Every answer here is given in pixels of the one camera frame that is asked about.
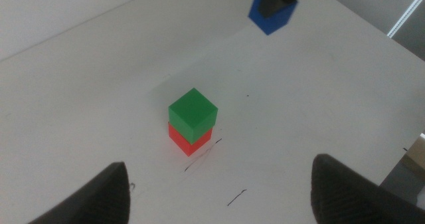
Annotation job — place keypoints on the white wall strip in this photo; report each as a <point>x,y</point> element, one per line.
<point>406,13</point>

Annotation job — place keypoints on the green cube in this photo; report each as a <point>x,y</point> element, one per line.
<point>192,114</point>

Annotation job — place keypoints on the red cube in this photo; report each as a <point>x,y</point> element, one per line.
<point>186,144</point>

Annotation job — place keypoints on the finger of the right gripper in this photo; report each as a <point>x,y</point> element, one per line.
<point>270,4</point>

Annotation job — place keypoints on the blue cube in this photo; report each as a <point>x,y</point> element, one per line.
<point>274,23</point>

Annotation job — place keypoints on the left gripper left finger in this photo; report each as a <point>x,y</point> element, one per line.
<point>99,200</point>

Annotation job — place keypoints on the beige cardboard box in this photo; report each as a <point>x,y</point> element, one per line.
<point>416,154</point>

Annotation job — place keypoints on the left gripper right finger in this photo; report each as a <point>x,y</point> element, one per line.
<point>345,200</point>

